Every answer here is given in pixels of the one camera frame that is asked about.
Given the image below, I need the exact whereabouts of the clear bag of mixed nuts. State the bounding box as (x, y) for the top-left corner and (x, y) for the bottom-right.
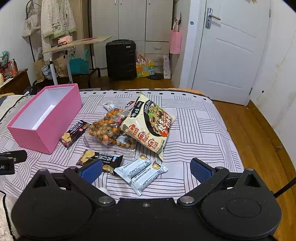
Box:
(83, 101), (137, 150)

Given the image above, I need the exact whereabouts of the black cracker pack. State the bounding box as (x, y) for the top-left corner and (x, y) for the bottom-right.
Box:
(60, 120), (90, 149)
(76, 150), (123, 175)

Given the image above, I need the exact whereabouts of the white snack bar wrapper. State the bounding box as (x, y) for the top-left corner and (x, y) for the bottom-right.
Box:
(130, 161), (168, 196)
(114, 155), (151, 184)

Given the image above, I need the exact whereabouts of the striped bed sheet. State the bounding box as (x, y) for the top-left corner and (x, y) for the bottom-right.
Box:
(1, 90), (244, 202)

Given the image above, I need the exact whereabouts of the pink storage box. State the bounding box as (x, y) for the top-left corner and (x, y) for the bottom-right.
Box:
(6, 84), (82, 154)

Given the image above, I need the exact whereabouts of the small white snack packet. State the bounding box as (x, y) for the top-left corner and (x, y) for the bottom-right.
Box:
(103, 101), (115, 111)

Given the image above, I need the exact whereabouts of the wooden nightstand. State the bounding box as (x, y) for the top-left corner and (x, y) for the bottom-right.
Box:
(0, 69), (31, 95)

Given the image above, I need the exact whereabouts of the instant noodle packet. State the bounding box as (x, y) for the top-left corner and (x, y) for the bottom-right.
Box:
(120, 92), (176, 160)

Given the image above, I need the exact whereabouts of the teal tote bag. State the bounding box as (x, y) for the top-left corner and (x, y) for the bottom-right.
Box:
(69, 49), (89, 75)

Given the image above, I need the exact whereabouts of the white floral gift bag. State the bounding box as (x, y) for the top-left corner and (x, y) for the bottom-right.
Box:
(163, 54), (171, 79)

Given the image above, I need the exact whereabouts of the colourful gift bag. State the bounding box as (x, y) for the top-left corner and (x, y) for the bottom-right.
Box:
(136, 55), (155, 78)

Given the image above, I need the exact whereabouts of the wooden folding table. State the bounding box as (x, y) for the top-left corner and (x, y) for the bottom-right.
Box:
(43, 36), (112, 85)

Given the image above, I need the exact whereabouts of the black suitcase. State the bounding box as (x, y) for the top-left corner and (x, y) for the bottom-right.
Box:
(105, 39), (137, 81)

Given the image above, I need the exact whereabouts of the white canvas tote bag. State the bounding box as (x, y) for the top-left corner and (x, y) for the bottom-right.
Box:
(22, 15), (41, 38)

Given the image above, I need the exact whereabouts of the pink paper bag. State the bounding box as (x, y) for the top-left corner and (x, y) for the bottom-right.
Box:
(170, 30), (182, 54)

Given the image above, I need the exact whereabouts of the white door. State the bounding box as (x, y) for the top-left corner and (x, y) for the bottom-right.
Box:
(193, 1), (270, 105)

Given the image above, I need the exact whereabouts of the cream knitted cardigan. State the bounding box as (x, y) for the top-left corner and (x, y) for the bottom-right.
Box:
(41, 0), (76, 64)

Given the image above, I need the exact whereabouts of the white wardrobe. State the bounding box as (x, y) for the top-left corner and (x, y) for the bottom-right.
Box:
(90, 0), (174, 73)

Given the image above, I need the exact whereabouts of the silver door handle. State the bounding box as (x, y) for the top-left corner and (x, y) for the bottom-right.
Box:
(205, 8), (221, 29)

